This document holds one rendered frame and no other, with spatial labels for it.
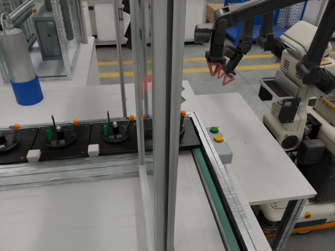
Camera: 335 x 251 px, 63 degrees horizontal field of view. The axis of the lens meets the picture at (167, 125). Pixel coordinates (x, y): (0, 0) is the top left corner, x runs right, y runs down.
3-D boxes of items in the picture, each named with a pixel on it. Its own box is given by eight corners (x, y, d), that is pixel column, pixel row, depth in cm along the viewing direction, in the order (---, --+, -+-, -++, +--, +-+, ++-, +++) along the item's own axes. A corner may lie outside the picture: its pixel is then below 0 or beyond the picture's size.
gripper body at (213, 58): (211, 63, 114) (213, 46, 110) (205, 55, 122) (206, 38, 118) (226, 63, 115) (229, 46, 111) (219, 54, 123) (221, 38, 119)
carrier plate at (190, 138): (188, 118, 144) (189, 115, 142) (200, 148, 124) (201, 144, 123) (143, 122, 140) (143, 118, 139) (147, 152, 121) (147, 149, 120)
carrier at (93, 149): (140, 122, 140) (139, 101, 133) (144, 153, 121) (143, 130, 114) (91, 126, 137) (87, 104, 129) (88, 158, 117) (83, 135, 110)
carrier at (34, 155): (91, 126, 137) (87, 104, 129) (87, 158, 117) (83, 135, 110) (40, 130, 133) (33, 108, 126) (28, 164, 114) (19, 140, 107)
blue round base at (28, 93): (46, 93, 182) (40, 72, 173) (41, 105, 169) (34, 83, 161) (21, 94, 180) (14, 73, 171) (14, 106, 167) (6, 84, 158)
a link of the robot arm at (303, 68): (327, 76, 124) (322, 69, 128) (315, 64, 119) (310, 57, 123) (308, 88, 129) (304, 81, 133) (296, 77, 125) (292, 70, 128)
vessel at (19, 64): (38, 72, 172) (21, 9, 151) (33, 82, 161) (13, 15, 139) (15, 73, 171) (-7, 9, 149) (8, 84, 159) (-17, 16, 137)
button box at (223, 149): (217, 135, 140) (218, 125, 137) (231, 163, 123) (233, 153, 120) (204, 136, 139) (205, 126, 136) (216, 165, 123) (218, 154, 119)
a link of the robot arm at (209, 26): (228, 20, 103) (225, 10, 109) (198, 19, 103) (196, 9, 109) (223, 48, 112) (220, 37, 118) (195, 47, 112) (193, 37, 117)
